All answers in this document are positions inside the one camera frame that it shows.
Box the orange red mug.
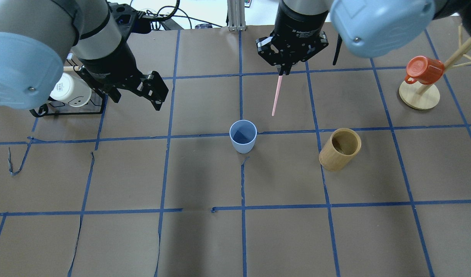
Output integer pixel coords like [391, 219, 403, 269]
[404, 56, 445, 85]

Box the bamboo cylinder holder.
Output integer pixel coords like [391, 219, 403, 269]
[319, 128, 362, 172]

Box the wooden mug tree stand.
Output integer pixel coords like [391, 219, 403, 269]
[399, 24, 471, 110]

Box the aluminium frame post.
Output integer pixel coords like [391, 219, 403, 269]
[227, 0, 246, 31]

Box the black wire mug rack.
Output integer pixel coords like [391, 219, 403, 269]
[29, 53, 106, 118]

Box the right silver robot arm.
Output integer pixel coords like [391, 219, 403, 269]
[255, 0, 471, 75]

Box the light blue plastic cup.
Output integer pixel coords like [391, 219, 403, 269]
[229, 120, 258, 154]

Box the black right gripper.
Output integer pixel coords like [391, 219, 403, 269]
[256, 8, 329, 77]

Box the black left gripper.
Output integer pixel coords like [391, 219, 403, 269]
[80, 39, 169, 111]

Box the white mug near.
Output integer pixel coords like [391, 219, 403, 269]
[49, 73, 93, 107]

